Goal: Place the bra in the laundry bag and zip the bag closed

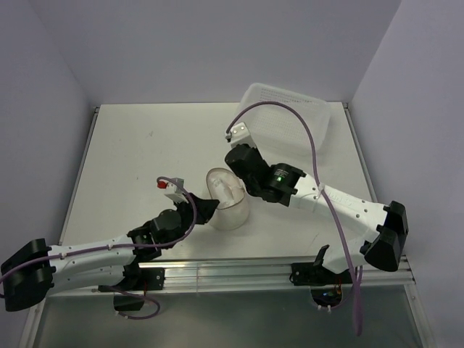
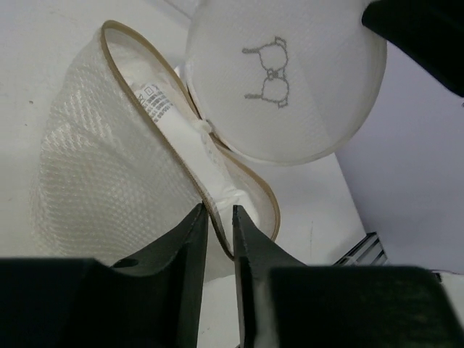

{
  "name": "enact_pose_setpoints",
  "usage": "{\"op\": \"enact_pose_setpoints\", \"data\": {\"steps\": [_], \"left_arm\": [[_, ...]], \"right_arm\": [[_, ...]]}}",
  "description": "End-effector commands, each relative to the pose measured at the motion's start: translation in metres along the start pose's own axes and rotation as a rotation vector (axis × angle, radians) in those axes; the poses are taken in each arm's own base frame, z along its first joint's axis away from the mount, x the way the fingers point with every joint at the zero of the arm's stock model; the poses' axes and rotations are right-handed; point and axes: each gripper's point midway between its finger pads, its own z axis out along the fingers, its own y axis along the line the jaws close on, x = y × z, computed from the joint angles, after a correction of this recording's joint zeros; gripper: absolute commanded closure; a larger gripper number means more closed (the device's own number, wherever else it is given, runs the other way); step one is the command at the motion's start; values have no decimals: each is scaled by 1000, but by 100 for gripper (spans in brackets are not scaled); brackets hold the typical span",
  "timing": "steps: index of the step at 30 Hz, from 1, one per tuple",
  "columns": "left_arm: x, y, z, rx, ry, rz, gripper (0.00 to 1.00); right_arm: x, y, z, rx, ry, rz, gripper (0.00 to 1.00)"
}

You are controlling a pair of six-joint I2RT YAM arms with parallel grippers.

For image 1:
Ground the aluminium rail frame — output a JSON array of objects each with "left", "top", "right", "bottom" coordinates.
[{"left": 36, "top": 103, "right": 418, "bottom": 294}]

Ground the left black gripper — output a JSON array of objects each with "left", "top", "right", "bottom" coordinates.
[{"left": 165, "top": 192, "right": 219, "bottom": 248}]

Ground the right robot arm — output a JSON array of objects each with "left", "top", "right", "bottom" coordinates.
[{"left": 225, "top": 144, "right": 409, "bottom": 286}]

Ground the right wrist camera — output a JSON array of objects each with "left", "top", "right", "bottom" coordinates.
[{"left": 225, "top": 122, "right": 256, "bottom": 149}]

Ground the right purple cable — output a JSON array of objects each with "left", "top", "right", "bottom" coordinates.
[{"left": 226, "top": 102, "right": 363, "bottom": 336}]

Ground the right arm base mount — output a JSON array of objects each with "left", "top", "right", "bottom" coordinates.
[{"left": 289, "top": 262, "right": 352, "bottom": 310}]

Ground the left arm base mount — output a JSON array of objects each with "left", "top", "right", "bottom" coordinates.
[{"left": 98, "top": 268, "right": 165, "bottom": 320}]

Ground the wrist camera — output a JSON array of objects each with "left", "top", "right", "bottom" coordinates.
[
  {"left": 225, "top": 122, "right": 256, "bottom": 149},
  {"left": 157, "top": 178, "right": 187, "bottom": 204}
]

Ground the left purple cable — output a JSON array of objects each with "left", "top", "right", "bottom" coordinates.
[{"left": 0, "top": 175, "right": 199, "bottom": 320}]

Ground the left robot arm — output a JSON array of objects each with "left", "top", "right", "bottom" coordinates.
[{"left": 1, "top": 194, "right": 219, "bottom": 312}]

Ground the white plastic basket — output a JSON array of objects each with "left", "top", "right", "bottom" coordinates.
[{"left": 237, "top": 83, "right": 331, "bottom": 156}]

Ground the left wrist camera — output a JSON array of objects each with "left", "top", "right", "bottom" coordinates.
[{"left": 157, "top": 178, "right": 187, "bottom": 204}]

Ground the purple cable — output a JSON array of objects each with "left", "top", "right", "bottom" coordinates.
[
  {"left": 226, "top": 102, "right": 363, "bottom": 336},
  {"left": 0, "top": 175, "right": 199, "bottom": 320}
]

